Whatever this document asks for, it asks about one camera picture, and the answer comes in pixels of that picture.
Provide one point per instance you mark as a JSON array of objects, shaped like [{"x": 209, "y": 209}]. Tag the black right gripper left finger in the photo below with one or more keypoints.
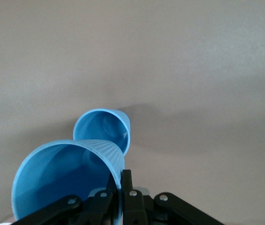
[{"x": 99, "y": 206}]

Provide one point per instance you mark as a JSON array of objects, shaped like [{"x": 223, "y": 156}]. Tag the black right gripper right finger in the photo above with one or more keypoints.
[{"x": 134, "y": 208}]

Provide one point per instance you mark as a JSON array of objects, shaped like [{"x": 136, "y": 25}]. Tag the blue ribbed plastic cup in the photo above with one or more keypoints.
[
  {"x": 60, "y": 168},
  {"x": 95, "y": 129}
]

